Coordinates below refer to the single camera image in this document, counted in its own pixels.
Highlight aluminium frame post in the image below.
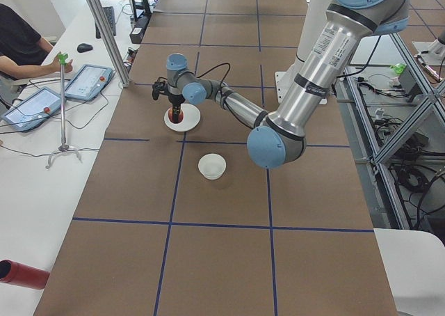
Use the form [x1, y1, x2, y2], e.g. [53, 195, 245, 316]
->
[86, 0, 130, 88]

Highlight blue teach pendant far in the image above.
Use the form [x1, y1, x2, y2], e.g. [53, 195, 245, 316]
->
[64, 64, 113, 102]

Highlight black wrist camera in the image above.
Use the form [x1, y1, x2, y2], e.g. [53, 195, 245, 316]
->
[152, 77, 168, 101]

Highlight tangled black floor cables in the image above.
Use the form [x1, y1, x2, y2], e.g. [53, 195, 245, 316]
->
[373, 117, 445, 226]

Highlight red cylinder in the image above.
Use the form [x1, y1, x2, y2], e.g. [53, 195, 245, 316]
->
[1, 260, 50, 290]

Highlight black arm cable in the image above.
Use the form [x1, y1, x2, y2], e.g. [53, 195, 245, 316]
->
[195, 62, 233, 87]

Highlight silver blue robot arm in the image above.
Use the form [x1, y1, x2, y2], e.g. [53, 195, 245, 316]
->
[165, 0, 410, 168]

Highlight metal reacher grabber tool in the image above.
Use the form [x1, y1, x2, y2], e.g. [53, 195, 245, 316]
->
[45, 52, 81, 170]

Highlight grey box with green object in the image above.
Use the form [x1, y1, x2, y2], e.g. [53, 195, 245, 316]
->
[390, 63, 421, 102]

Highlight blue teach pendant near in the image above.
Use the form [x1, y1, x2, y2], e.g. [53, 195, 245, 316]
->
[1, 87, 62, 132]

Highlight red yellow apple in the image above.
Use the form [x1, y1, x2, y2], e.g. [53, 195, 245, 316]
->
[168, 109, 184, 124]

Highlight person's hand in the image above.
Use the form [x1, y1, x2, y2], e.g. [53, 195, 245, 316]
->
[51, 57, 73, 73]

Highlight black keyboard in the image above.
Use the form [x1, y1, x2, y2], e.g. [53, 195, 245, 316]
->
[95, 6, 116, 39]

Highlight white bowl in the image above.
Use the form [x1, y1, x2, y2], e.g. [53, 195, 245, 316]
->
[197, 153, 227, 180]

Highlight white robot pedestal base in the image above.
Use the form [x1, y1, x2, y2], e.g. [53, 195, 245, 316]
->
[274, 0, 340, 105]

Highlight person in black shirt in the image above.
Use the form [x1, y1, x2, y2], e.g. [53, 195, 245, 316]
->
[1, 4, 60, 79]

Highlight blue teach pendant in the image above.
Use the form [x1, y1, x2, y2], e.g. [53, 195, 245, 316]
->
[1, 87, 62, 132]
[64, 64, 113, 102]

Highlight white round plate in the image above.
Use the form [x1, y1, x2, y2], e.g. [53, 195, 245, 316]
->
[163, 104, 201, 132]

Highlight brown paper table cover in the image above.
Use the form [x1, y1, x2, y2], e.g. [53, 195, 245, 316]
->
[35, 0, 396, 315]

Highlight black computer mouse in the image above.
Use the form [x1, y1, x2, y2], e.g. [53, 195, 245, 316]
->
[76, 43, 93, 54]

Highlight aluminium frame rail right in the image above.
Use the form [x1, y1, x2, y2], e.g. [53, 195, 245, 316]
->
[337, 34, 444, 234]

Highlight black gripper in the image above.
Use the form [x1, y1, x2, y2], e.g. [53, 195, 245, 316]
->
[169, 94, 184, 123]

